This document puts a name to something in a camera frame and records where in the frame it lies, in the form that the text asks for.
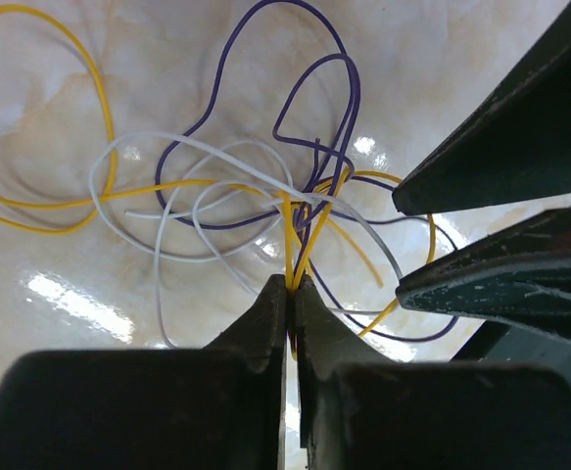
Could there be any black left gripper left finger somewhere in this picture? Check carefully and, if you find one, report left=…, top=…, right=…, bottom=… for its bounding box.
left=0, top=275, right=287, bottom=469

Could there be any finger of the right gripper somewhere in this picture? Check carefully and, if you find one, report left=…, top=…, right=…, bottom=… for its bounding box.
left=396, top=206, right=571, bottom=344
left=393, top=2, right=571, bottom=215

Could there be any white cable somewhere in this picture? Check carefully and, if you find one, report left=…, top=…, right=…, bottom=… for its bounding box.
left=90, top=130, right=404, bottom=350

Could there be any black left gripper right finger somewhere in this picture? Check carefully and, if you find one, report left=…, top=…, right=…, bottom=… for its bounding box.
left=292, top=277, right=571, bottom=469

